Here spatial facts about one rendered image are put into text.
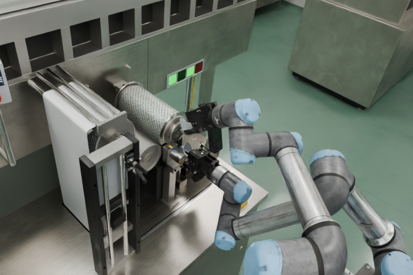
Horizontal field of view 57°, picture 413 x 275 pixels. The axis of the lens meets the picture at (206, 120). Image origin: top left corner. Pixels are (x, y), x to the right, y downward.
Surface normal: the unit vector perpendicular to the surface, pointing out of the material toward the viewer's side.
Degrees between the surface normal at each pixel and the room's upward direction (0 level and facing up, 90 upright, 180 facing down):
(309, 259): 21
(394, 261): 8
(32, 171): 90
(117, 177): 90
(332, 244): 13
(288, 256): 8
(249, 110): 50
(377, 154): 0
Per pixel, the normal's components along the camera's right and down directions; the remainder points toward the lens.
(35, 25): 0.73, 0.48
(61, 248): 0.10, -0.78
